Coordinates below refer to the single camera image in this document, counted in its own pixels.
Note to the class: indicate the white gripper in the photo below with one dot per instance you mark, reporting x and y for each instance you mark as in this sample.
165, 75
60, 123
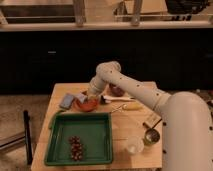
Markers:
96, 87

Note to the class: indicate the red grapes bunch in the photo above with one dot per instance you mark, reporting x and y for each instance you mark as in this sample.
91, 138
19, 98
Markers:
76, 148

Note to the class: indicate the grey towel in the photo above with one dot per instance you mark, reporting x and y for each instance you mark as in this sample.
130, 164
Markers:
81, 97

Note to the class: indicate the green plastic tray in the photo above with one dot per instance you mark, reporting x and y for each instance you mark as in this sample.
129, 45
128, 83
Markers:
94, 131

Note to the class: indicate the dark red bowl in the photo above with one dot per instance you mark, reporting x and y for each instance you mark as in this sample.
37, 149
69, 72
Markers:
116, 91

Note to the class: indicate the wooden block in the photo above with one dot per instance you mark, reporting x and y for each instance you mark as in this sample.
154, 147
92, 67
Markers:
152, 120

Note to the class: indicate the black chair frame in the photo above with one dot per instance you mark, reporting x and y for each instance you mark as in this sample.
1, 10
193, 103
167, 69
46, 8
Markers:
23, 136

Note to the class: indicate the white plastic cup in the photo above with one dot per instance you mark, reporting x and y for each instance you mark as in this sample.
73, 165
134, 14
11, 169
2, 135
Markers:
134, 145

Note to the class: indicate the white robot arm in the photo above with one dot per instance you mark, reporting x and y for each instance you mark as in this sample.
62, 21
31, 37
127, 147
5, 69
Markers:
187, 125

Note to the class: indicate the blue grey sponge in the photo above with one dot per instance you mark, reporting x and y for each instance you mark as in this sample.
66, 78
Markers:
66, 101

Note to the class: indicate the white handled brush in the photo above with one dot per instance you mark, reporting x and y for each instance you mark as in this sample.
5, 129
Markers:
108, 98

